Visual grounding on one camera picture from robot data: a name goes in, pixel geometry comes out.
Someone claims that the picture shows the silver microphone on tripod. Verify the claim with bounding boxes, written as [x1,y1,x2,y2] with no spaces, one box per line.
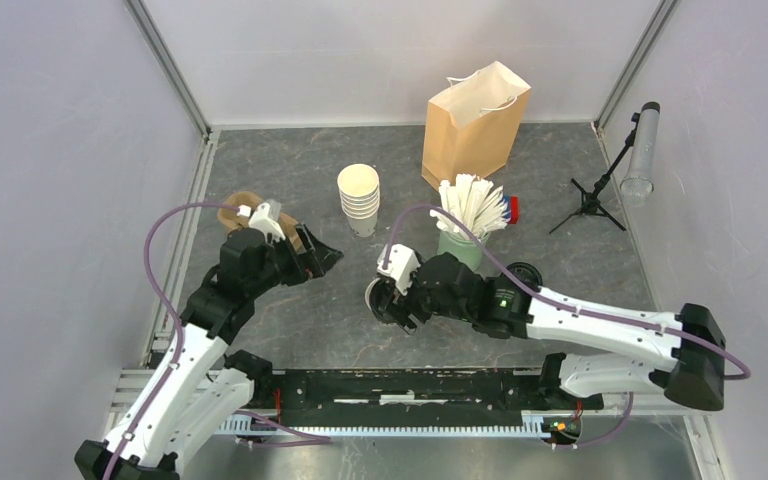
[548,101,662,234]

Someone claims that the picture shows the red and blue small box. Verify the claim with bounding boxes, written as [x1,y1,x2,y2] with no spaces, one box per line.
[503,195,520,225]

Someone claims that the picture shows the stack of black lids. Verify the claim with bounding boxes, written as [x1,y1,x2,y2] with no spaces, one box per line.
[506,262,543,290]

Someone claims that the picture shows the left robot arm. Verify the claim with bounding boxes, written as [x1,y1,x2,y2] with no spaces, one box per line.
[75,224,343,479]

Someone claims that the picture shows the stack of pulp cup carriers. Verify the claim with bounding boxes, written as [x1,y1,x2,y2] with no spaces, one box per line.
[217,191,265,235]

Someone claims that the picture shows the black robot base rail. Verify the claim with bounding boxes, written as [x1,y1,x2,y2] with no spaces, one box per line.
[246,368,604,428]

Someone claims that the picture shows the green straw holder cup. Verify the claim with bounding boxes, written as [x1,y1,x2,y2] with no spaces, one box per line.
[437,231,484,271]

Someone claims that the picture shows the stack of white paper cups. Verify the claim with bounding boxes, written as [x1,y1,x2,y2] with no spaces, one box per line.
[337,163,380,238]

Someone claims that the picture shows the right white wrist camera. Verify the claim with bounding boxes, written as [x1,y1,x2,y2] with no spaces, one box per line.
[376,244,420,295]

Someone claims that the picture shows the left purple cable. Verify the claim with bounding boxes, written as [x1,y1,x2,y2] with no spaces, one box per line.
[102,201,332,480]

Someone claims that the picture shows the single white paper cup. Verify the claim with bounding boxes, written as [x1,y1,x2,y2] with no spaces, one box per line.
[364,278,381,314]

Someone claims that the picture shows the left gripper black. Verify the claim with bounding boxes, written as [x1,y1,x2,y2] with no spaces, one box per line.
[247,221,343,297]

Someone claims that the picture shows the bundle of wrapped paper straws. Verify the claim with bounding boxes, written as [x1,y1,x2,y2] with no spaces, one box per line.
[429,174,510,239]

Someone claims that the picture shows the brown paper takeout bag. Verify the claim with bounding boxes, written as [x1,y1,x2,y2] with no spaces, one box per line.
[421,61,531,189]

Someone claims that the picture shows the pulp cup carrier tray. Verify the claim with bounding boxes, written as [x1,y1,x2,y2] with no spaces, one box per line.
[278,212,305,253]

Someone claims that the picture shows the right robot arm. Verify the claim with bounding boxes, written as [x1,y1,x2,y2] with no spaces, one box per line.
[364,246,726,412]

